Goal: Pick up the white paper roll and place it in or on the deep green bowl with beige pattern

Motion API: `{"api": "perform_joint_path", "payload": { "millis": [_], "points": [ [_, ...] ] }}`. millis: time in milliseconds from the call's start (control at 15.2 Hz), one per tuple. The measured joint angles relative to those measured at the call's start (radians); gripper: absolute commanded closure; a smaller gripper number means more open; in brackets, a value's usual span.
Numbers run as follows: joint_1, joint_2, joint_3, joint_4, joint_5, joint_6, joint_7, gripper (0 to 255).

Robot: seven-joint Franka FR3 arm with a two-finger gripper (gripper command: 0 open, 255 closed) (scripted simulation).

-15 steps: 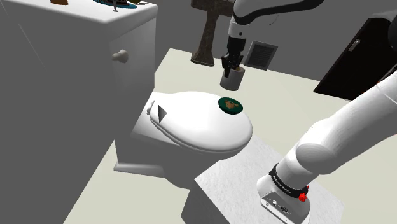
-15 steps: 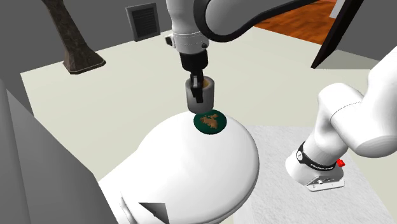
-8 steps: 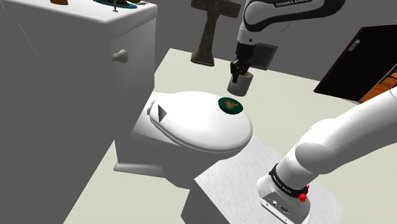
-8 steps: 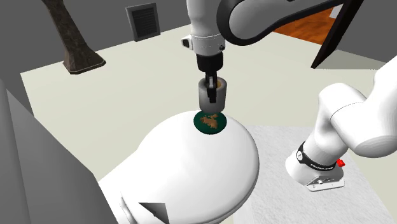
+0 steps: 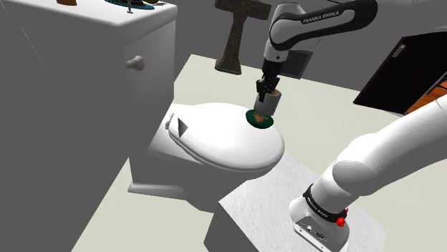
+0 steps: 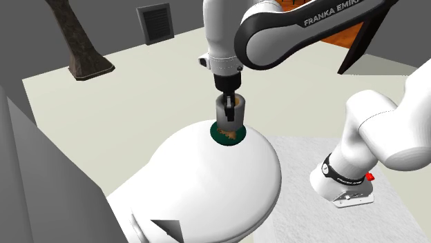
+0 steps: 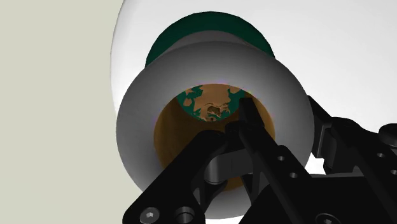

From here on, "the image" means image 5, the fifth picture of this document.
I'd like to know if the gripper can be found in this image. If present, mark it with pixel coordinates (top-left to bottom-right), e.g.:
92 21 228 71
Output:
256 59 281 103

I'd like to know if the white toilet paper roll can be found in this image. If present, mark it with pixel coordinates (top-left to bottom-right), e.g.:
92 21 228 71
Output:
253 89 282 117

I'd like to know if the green round dish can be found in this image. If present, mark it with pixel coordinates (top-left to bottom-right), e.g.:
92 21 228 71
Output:
245 108 274 130

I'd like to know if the grey robot stand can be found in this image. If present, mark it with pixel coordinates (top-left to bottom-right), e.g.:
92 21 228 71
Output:
203 152 388 252

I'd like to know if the black cabinet door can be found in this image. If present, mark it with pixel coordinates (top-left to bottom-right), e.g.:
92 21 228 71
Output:
352 31 447 115

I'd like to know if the teal toy boat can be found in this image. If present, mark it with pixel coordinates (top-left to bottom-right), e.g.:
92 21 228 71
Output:
105 0 156 14

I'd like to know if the grey wall vent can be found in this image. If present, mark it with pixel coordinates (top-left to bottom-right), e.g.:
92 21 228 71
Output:
281 49 314 79

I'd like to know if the brown pedestal stand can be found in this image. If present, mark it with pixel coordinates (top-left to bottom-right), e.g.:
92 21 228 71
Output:
213 0 272 76

